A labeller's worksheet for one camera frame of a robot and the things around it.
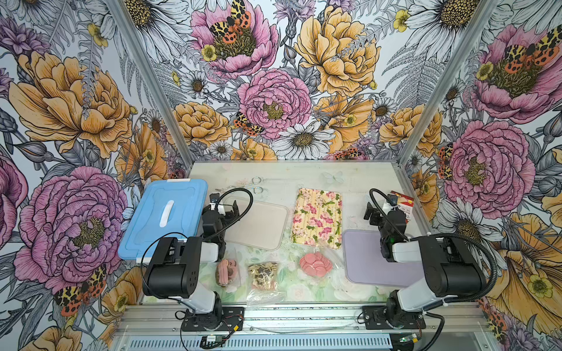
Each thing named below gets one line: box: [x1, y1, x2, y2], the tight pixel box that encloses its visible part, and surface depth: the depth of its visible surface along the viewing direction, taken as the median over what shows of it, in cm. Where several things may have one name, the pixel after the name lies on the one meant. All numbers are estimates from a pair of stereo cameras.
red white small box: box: [390, 190, 415, 224], surface depth 102 cm
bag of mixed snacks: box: [245, 261, 287, 306], surface depth 81 cm
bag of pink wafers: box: [215, 257, 242, 289], surface depth 82 cm
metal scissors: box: [215, 176, 264, 194], surface depth 114 cm
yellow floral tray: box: [290, 187, 343, 250], surface depth 101 cm
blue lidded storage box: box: [117, 179, 209, 264], surface depth 83 cm
